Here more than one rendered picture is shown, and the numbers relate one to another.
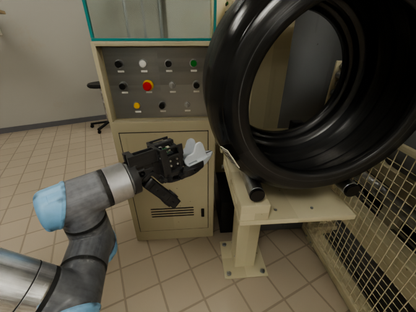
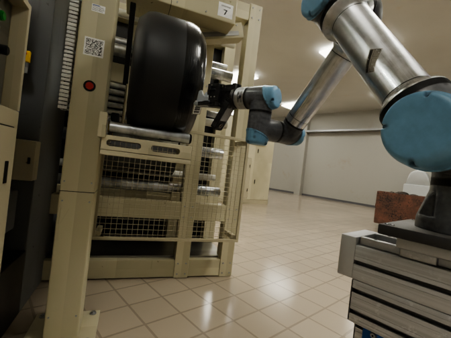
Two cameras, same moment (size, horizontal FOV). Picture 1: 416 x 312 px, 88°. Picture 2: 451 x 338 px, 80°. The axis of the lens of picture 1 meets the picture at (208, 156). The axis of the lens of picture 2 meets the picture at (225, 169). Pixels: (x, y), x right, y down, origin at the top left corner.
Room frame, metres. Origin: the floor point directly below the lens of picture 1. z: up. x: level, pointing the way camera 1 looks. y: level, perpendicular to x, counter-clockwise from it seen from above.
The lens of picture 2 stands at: (0.63, 1.06, 0.79)
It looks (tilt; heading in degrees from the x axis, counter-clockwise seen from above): 0 degrees down; 254
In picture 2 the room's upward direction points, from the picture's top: 7 degrees clockwise
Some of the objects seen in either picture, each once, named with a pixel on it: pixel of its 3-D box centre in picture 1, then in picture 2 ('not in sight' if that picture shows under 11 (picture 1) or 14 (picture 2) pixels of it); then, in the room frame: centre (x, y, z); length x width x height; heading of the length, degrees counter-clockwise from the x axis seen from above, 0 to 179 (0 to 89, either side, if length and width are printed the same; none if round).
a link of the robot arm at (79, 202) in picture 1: (76, 200); (262, 98); (0.30, 0.24, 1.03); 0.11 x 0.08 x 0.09; 127
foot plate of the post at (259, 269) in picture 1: (242, 257); (63, 328); (0.91, -0.23, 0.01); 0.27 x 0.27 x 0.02; 4
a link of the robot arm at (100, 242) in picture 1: (91, 243); (262, 129); (0.28, 0.23, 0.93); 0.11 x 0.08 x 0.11; 13
